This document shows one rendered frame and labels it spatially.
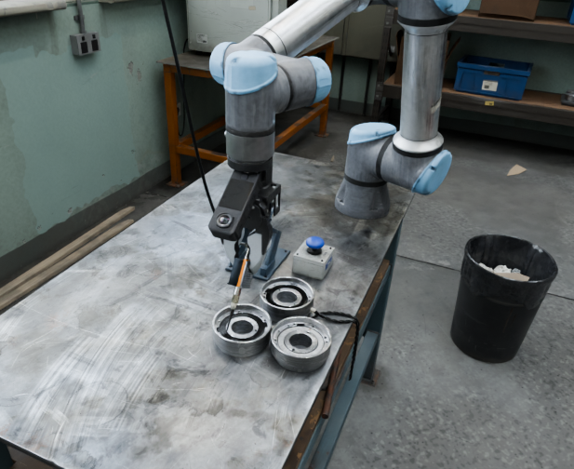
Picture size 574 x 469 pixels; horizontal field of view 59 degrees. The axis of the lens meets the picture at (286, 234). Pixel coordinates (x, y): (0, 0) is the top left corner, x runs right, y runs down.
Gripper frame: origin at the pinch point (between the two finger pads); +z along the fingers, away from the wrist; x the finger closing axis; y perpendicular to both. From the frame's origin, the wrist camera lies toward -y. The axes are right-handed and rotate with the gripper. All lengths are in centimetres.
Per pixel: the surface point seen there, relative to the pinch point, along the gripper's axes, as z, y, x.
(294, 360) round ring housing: 9.9, -7.6, -13.1
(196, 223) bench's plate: 13.1, 29.3, 27.6
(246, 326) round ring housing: 11.5, -1.7, -1.5
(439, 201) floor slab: 94, 246, -19
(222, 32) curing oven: 0, 209, 118
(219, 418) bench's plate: 13.1, -20.6, -6.2
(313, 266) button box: 10.2, 20.1, -6.7
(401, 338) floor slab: 93, 104, -22
